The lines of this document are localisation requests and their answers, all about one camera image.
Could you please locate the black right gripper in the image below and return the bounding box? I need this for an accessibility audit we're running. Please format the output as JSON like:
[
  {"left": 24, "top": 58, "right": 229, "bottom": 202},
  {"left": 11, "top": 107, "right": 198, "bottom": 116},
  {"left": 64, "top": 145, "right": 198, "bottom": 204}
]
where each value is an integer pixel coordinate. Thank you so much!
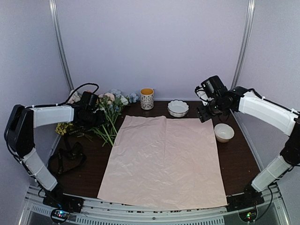
[{"left": 196, "top": 97, "right": 229, "bottom": 122}]

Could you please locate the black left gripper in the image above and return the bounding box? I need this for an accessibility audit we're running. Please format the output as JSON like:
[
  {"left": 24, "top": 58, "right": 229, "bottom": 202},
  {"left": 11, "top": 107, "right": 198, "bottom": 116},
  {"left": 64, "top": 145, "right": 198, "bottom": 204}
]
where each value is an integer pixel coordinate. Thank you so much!
[{"left": 81, "top": 109, "right": 107, "bottom": 130}]

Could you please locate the pink wrapping paper sheet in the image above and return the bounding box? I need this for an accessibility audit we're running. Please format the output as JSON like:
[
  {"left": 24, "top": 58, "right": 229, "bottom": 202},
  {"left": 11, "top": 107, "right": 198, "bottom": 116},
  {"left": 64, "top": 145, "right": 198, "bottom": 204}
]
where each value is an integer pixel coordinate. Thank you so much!
[{"left": 97, "top": 116, "right": 227, "bottom": 210}]

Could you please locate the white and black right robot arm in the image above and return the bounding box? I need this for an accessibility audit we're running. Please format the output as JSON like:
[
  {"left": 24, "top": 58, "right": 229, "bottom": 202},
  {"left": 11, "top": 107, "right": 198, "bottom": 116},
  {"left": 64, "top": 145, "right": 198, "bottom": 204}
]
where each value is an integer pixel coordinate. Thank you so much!
[{"left": 195, "top": 75, "right": 300, "bottom": 207}]

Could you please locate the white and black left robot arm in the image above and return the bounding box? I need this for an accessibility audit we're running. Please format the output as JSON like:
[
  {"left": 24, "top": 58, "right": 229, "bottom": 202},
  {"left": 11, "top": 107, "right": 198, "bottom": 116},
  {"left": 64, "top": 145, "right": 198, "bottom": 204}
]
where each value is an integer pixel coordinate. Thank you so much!
[{"left": 4, "top": 91, "right": 105, "bottom": 191}]

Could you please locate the yellow fake flower sprig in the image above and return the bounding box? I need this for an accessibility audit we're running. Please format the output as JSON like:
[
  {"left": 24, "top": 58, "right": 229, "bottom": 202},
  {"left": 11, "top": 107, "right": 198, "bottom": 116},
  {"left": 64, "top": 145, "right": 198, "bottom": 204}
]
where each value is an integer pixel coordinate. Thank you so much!
[{"left": 55, "top": 122, "right": 73, "bottom": 136}]

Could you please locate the pile of fake flowers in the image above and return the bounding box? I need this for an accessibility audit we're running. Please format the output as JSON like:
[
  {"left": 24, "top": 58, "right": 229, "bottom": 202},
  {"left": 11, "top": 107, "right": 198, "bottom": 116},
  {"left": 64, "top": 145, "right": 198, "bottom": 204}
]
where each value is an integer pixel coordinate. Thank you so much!
[{"left": 67, "top": 89, "right": 139, "bottom": 146}]

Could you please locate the plain white bowl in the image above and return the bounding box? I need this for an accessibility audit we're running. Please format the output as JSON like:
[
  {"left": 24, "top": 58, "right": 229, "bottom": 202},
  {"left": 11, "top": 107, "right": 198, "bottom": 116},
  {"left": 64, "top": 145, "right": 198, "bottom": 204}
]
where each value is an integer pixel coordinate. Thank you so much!
[{"left": 214, "top": 123, "right": 235, "bottom": 143}]

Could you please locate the white scalloped bowl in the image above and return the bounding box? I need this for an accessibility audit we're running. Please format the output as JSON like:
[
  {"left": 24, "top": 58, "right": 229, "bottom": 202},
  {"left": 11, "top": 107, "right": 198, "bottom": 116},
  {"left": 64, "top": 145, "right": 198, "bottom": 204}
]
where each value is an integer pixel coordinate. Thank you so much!
[{"left": 167, "top": 100, "right": 189, "bottom": 118}]

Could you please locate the floral mug with yellow inside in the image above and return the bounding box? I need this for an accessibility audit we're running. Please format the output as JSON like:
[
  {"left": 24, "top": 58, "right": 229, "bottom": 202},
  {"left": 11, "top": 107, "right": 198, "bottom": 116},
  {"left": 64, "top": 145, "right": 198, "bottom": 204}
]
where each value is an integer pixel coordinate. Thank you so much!
[{"left": 140, "top": 88, "right": 154, "bottom": 110}]

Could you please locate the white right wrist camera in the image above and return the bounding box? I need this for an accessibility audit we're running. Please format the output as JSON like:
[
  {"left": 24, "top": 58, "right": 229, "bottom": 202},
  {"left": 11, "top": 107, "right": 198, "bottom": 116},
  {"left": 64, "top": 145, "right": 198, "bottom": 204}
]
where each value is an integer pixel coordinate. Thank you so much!
[{"left": 196, "top": 90, "right": 209, "bottom": 106}]

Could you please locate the black ribbon strap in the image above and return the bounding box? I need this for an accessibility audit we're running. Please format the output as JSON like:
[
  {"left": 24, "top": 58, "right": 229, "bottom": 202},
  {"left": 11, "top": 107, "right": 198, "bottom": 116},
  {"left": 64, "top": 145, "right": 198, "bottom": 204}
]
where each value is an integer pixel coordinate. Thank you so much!
[{"left": 48, "top": 142, "right": 87, "bottom": 175}]

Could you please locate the right aluminium frame post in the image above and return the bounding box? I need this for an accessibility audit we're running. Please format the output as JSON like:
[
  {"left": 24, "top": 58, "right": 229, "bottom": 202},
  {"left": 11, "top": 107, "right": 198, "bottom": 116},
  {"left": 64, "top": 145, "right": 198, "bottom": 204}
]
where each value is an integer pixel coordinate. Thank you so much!
[{"left": 230, "top": 0, "right": 256, "bottom": 89}]

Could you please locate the aluminium frame post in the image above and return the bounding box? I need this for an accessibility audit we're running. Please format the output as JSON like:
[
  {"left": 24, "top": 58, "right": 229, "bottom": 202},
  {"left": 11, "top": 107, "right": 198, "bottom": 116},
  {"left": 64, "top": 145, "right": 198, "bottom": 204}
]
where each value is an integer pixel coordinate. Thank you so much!
[
  {"left": 230, "top": 0, "right": 256, "bottom": 89},
  {"left": 49, "top": 0, "right": 74, "bottom": 90}
]

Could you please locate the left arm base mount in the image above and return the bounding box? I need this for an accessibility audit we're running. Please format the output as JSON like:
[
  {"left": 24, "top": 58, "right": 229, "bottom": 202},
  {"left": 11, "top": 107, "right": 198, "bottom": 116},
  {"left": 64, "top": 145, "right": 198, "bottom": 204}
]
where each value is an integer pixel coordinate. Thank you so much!
[{"left": 43, "top": 195, "right": 84, "bottom": 213}]

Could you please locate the aluminium front rail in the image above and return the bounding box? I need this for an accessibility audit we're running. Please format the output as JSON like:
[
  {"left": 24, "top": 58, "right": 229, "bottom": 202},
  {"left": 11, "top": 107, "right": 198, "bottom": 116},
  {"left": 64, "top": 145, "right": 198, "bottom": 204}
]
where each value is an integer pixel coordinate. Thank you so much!
[{"left": 23, "top": 185, "right": 286, "bottom": 225}]

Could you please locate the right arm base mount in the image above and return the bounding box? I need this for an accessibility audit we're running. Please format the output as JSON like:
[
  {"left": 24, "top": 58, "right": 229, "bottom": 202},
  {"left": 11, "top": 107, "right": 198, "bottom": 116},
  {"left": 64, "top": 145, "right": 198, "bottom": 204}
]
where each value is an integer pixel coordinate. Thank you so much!
[{"left": 226, "top": 194, "right": 265, "bottom": 212}]

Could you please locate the left aluminium frame post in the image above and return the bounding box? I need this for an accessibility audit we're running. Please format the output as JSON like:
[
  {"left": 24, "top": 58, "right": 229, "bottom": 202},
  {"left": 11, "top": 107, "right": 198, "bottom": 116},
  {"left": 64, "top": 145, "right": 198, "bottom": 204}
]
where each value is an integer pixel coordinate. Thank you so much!
[{"left": 49, "top": 0, "right": 74, "bottom": 90}]

